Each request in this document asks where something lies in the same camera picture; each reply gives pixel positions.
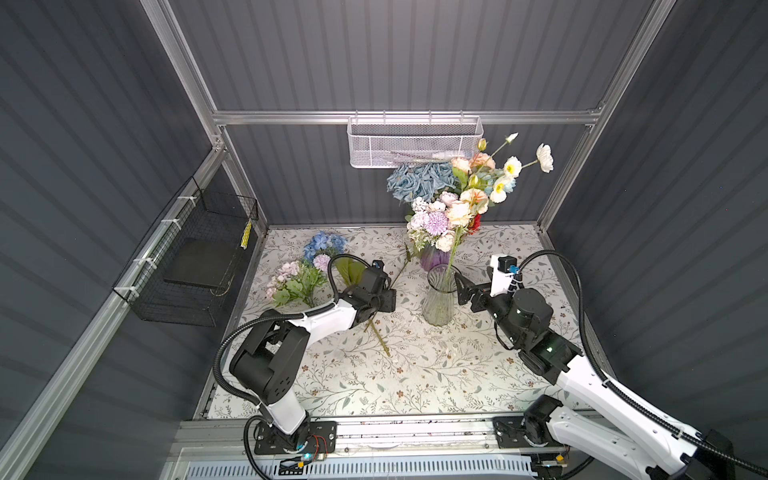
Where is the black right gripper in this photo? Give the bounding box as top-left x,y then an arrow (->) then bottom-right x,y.
456,270 -> 524,348

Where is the clear ribbed glass vase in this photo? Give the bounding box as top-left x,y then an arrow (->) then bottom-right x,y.
421,264 -> 458,327

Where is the orange gerbera flower stem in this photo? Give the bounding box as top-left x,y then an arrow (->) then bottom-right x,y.
332,253 -> 393,357

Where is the blue purple glass vase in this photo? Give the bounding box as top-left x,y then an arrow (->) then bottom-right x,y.
419,245 -> 450,272

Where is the red sunflower stem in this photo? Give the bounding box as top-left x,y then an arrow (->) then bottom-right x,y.
466,214 -> 482,235

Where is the lilac white mixed bouquet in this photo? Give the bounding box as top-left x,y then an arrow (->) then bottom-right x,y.
406,192 -> 459,253

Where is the pink lilac mixed bouquet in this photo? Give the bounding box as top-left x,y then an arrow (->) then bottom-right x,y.
265,254 -> 331,307

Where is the white small flower stem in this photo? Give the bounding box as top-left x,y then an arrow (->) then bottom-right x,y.
478,132 -> 554,184

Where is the pale blue hydrangea stem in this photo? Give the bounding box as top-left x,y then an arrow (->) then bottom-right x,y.
387,162 -> 457,203

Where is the peach pink rose stem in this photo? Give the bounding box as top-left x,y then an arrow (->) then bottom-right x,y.
450,138 -> 496,175

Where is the bright blue hydrangea stem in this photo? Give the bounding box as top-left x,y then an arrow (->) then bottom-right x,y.
304,231 -> 365,286

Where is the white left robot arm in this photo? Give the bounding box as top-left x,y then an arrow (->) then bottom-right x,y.
214,254 -> 396,449

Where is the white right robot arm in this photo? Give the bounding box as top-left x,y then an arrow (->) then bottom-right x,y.
454,273 -> 735,479

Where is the aluminium front rail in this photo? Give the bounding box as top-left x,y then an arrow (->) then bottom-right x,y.
168,412 -> 522,460

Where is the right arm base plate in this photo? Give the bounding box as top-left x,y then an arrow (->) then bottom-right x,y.
491,415 -> 570,452

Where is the white wire mesh basket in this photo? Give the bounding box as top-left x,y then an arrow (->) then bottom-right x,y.
346,114 -> 484,169

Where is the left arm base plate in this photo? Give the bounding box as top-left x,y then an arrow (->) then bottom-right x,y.
251,420 -> 338,455

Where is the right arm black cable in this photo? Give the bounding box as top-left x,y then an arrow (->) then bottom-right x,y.
518,249 -> 768,478

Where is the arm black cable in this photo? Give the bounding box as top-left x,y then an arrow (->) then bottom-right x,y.
211,253 -> 373,480
518,249 -> 768,478

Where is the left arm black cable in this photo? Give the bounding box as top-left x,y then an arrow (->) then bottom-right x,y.
211,253 -> 373,480

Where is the black wire wall basket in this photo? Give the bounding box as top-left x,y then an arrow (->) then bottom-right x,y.
113,182 -> 259,327

